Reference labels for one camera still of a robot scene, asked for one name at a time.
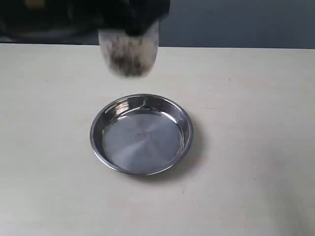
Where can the round stainless steel plate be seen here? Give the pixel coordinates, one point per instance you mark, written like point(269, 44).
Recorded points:
point(141, 134)

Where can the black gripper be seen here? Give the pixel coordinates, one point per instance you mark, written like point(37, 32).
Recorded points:
point(65, 18)

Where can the clear plastic shaker bottle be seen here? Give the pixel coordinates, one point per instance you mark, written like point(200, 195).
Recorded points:
point(130, 56)

